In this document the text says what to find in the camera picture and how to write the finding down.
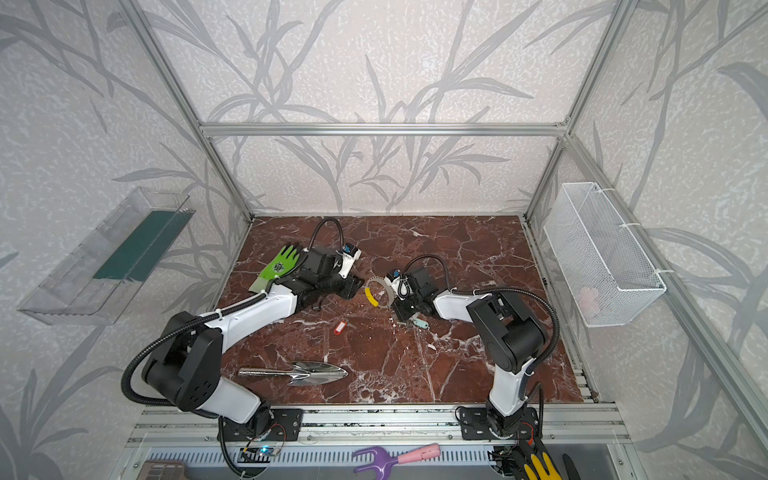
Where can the small red key cap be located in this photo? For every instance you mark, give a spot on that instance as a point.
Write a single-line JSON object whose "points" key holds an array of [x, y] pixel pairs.
{"points": [[340, 327]]}

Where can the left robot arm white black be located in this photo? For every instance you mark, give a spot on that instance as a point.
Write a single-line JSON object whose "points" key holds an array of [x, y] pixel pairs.
{"points": [[182, 368]]}

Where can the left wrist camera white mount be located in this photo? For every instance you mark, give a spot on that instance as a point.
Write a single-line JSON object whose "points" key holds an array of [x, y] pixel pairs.
{"points": [[349, 255]]}

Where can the green work glove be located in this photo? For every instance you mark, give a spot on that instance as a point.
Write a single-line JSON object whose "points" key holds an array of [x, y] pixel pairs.
{"points": [[282, 264]]}

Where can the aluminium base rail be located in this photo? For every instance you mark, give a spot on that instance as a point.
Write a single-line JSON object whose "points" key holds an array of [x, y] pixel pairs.
{"points": [[396, 424]]}

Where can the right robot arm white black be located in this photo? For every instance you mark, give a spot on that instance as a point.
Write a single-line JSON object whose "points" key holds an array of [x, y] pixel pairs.
{"points": [[519, 329]]}

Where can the white wire basket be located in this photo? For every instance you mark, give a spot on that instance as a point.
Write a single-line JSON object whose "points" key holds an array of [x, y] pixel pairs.
{"points": [[609, 275]]}

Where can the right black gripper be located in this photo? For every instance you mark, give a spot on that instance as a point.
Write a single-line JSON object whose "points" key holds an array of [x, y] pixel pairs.
{"points": [[405, 301]]}

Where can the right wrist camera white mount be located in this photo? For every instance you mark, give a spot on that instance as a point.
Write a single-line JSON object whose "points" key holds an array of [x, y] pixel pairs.
{"points": [[399, 283]]}

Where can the silver garden trowel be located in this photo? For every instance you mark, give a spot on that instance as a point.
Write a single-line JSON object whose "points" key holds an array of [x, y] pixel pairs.
{"points": [[302, 373]]}

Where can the yellow black glove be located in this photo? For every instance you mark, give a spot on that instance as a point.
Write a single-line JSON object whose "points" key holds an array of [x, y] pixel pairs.
{"points": [[531, 460]]}

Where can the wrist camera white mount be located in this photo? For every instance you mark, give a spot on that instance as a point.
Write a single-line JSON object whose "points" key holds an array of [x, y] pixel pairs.
{"points": [[399, 283], [349, 255]]}

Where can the small green circuit board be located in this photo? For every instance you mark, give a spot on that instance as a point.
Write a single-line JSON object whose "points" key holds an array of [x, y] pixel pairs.
{"points": [[258, 454]]}

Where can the clear plastic wall tray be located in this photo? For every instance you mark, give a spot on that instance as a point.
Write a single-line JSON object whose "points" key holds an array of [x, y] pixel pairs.
{"points": [[95, 283]]}

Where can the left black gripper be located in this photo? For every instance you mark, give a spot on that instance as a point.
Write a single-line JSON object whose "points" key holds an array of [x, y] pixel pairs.
{"points": [[335, 282]]}

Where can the purple pink garden fork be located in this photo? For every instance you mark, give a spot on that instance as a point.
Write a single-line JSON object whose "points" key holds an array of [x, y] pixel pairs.
{"points": [[383, 463]]}

